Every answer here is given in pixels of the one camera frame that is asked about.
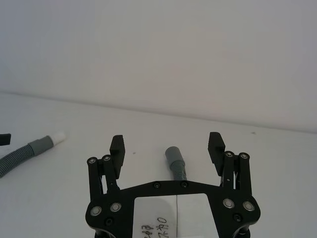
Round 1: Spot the black flat object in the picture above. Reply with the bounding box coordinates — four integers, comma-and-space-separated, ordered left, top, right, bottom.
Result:
0, 133, 12, 147

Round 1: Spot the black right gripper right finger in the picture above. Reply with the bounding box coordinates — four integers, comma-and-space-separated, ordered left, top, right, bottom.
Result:
207, 131, 253, 197

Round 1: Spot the grey corrugated hose white tip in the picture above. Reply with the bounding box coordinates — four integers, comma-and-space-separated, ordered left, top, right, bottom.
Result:
0, 132, 67, 179

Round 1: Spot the white table cloth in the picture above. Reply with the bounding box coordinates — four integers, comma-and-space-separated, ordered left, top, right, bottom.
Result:
0, 92, 317, 238

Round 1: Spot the grey corrugated hose grey cuff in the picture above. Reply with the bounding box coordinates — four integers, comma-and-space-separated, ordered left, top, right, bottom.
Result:
164, 146, 189, 183

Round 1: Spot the white handwritten paper label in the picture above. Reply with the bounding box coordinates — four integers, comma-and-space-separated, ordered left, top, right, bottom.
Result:
133, 194, 178, 238

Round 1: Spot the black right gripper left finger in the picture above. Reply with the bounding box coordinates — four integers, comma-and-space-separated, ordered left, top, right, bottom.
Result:
86, 134, 126, 199

